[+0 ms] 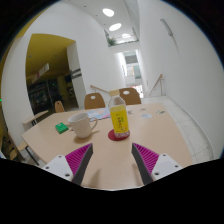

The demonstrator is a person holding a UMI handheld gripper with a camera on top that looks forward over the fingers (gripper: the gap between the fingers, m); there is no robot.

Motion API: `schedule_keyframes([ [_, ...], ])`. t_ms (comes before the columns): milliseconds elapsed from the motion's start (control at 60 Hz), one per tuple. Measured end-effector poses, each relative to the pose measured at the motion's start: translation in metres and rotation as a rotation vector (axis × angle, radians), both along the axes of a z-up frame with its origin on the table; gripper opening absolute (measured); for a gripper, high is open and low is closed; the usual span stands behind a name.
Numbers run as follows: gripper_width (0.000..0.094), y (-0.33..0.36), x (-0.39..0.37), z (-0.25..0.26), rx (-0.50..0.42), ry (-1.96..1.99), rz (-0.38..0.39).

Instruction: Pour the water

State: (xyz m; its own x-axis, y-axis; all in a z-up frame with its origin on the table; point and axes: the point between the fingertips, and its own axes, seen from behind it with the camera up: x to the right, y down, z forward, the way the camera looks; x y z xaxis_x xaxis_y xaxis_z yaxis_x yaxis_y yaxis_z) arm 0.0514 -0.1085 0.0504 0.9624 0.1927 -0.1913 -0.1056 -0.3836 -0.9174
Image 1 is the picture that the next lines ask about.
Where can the flat round red coaster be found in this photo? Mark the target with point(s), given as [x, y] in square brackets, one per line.
[111, 136]

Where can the pale blue hexagonal sticker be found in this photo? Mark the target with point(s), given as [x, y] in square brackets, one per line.
[147, 116]

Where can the light blue printed placemat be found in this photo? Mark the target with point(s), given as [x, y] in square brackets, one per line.
[100, 114]

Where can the clear bottle with yellow drink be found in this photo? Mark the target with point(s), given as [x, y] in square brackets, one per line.
[119, 120]

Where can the green potted plant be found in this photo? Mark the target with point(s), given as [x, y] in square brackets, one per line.
[111, 41]

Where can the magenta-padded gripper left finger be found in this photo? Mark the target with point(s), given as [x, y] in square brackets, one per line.
[60, 166]

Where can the plain wooden chair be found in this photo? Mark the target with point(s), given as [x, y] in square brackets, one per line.
[18, 150]

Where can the dark shop shelf unit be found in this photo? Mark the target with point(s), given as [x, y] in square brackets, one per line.
[41, 96]

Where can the wooden stair handrail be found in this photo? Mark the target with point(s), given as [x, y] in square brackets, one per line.
[156, 83]
[99, 89]

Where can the round orange-centred sticker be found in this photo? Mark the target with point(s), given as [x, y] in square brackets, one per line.
[142, 109]

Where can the white ceramic mug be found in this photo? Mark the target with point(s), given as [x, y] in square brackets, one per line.
[80, 126]

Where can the group of round ceiling lights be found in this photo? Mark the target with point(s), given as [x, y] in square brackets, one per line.
[108, 12]

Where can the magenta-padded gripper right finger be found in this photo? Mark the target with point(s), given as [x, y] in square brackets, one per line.
[163, 165]

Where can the dark wall sign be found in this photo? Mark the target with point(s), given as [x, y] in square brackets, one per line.
[76, 73]

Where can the small green box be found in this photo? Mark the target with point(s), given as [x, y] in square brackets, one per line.
[61, 128]

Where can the small wooden table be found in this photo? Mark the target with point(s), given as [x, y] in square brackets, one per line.
[35, 117]

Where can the wooden chair with round hole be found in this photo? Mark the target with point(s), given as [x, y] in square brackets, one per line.
[94, 102]
[59, 107]
[131, 97]

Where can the white hanging sign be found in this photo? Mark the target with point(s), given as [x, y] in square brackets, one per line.
[40, 72]

